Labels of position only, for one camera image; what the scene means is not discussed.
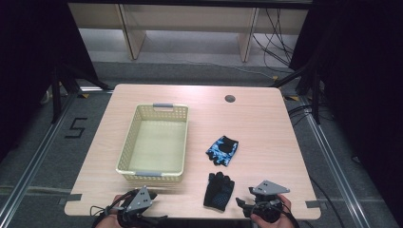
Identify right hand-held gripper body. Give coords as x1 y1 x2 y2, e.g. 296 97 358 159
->
247 180 291 223

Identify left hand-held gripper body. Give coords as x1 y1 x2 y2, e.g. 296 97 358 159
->
116 185 168 228

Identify black fingerless glove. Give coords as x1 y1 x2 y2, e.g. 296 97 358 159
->
202 171 236 213

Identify cream plastic basket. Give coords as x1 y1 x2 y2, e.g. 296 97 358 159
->
115 102 190 183

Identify blue patterned fingerless glove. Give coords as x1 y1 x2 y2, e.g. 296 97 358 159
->
205 135 240 167

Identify person's right hand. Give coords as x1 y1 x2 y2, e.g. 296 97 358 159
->
250 193 295 228

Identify person's left hand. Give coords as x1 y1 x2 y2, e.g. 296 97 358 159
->
94 194 128 228

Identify black metal stand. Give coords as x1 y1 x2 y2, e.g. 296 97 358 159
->
269 61 322 125
49 62 111 125

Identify black curtain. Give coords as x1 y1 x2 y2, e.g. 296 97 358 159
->
0 0 99 162
289 0 403 219

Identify light wooden shelf unit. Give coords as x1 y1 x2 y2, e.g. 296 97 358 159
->
67 2 310 64

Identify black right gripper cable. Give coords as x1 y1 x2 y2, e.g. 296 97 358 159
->
253 199 301 228

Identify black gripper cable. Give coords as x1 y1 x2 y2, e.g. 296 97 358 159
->
253 199 301 228
89 189 138 228

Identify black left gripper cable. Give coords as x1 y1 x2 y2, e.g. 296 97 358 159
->
89 189 138 228

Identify aluminium floor rail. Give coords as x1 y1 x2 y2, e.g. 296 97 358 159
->
297 94 372 228
0 90 79 224

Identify black floor cables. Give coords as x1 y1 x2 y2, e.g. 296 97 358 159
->
287 104 334 124

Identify thin white floor cable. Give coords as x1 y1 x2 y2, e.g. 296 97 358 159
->
177 60 278 80

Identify black hanging cables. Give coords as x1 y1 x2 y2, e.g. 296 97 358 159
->
252 8 297 68

